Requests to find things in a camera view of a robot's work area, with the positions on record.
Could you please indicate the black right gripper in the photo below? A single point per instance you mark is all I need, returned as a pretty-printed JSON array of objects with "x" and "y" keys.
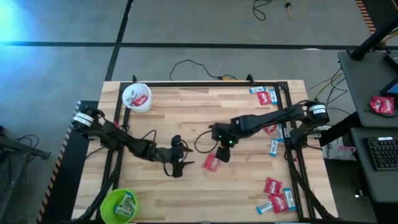
[{"x": 225, "y": 137}]

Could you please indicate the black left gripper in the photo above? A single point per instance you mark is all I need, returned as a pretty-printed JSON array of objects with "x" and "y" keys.
[{"x": 174, "y": 155}]

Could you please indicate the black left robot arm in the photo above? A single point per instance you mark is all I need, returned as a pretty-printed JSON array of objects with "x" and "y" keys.
[{"x": 124, "y": 141}]

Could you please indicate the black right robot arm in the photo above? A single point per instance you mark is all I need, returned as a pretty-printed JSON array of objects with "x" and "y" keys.
[{"x": 267, "y": 118}]

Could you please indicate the white plastic halloween bucket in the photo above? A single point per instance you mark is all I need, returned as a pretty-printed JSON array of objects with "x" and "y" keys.
[{"x": 143, "y": 109}]

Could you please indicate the green plastic halloween bucket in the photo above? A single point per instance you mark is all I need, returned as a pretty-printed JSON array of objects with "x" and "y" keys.
[{"x": 105, "y": 207}]

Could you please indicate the white printed plastic bag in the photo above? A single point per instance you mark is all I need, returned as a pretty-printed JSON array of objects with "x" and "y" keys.
[{"x": 339, "y": 151}]

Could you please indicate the black diagonal bar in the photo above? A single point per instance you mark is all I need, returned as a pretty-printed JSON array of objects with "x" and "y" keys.
[{"x": 340, "y": 127}]

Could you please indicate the black mat with hazard stripes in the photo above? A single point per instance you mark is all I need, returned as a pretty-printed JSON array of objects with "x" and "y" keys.
[
  {"x": 382, "y": 9},
  {"x": 71, "y": 186}
]

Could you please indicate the grey desk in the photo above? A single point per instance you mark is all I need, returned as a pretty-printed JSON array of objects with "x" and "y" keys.
[
  {"x": 382, "y": 186},
  {"x": 357, "y": 87}
]

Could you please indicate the black computer keyboard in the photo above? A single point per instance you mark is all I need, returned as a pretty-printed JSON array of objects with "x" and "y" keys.
[{"x": 384, "y": 154}]

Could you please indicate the white label sticker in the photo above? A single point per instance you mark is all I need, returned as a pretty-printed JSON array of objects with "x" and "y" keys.
[{"x": 385, "y": 138}]

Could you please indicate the large red Skittles bag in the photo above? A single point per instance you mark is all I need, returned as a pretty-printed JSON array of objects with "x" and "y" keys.
[{"x": 382, "y": 105}]

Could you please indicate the black metal stand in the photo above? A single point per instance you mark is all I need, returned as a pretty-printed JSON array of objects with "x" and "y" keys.
[{"x": 25, "y": 149}]

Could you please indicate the tablet with blue screen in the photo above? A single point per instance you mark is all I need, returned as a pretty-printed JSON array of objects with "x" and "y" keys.
[{"x": 391, "y": 88}]

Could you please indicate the black stand pole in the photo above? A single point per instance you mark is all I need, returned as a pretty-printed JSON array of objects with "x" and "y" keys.
[{"x": 373, "y": 39}]

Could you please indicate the black aluminium table frame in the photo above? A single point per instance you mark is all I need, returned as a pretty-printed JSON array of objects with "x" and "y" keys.
[{"x": 202, "y": 84}]

